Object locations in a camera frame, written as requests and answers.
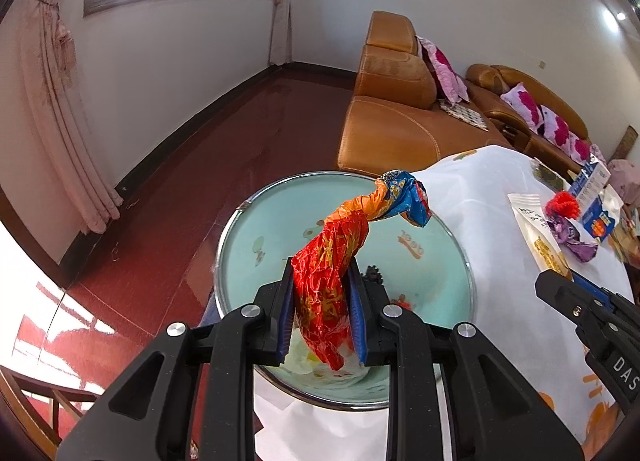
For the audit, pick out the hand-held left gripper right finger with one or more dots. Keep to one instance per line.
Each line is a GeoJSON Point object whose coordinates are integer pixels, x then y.
{"type": "Point", "coordinates": [357, 323]}

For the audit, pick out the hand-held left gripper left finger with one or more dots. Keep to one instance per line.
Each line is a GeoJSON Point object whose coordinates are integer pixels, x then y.
{"type": "Point", "coordinates": [285, 326]}

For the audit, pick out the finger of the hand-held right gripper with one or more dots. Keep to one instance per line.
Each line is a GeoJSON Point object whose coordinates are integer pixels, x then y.
{"type": "Point", "coordinates": [570, 303]}
{"type": "Point", "coordinates": [595, 291]}

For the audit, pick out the red and blue wrapper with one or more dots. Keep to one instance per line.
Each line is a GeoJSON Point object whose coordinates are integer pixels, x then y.
{"type": "Point", "coordinates": [330, 266]}

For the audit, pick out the teal cartoon print trash bin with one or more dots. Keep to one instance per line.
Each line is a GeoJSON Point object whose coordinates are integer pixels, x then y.
{"type": "Point", "coordinates": [280, 221]}

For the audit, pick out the person's right hand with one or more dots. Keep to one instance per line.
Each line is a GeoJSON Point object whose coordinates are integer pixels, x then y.
{"type": "Point", "coordinates": [602, 423]}

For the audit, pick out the small black object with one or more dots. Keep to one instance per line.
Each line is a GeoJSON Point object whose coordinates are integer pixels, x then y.
{"type": "Point", "coordinates": [373, 276]}

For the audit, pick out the purple wrapper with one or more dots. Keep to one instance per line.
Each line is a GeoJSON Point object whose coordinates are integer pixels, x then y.
{"type": "Point", "coordinates": [575, 241]}

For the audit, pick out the blue and orange box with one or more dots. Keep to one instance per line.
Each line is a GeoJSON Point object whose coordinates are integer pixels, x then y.
{"type": "Point", "coordinates": [600, 218]}

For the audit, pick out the white snack packet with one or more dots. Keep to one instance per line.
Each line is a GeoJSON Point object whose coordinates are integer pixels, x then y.
{"type": "Point", "coordinates": [537, 231]}

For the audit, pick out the red pompon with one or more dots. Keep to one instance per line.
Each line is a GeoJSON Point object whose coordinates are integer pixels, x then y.
{"type": "Point", "coordinates": [562, 205]}

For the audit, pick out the white printed tablecloth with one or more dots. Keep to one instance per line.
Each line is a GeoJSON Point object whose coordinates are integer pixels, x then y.
{"type": "Point", "coordinates": [490, 241]}

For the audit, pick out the pink cloth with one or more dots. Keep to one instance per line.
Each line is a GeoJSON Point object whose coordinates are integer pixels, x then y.
{"type": "Point", "coordinates": [625, 176]}

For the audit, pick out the green packet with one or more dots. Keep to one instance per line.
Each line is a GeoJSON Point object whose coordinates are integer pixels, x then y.
{"type": "Point", "coordinates": [550, 175]}

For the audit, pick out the wooden board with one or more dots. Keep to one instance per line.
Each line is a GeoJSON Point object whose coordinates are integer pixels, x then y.
{"type": "Point", "coordinates": [629, 143]}

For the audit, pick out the pink floral pillow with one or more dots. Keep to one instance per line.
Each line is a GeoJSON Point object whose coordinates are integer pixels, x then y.
{"type": "Point", "coordinates": [562, 133]}
{"type": "Point", "coordinates": [445, 68]}
{"type": "Point", "coordinates": [522, 103]}

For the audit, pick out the orange leather sofa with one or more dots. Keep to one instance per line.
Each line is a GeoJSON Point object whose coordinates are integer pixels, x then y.
{"type": "Point", "coordinates": [395, 126]}
{"type": "Point", "coordinates": [500, 101]}

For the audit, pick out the checkered cloth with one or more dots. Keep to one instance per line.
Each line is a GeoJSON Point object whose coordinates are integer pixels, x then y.
{"type": "Point", "coordinates": [462, 115]}

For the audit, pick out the wooden chair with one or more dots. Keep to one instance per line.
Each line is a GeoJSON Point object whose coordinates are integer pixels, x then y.
{"type": "Point", "coordinates": [50, 401]}

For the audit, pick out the pink curtain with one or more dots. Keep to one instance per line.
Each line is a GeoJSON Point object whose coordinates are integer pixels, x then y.
{"type": "Point", "coordinates": [282, 6]}
{"type": "Point", "coordinates": [60, 131]}

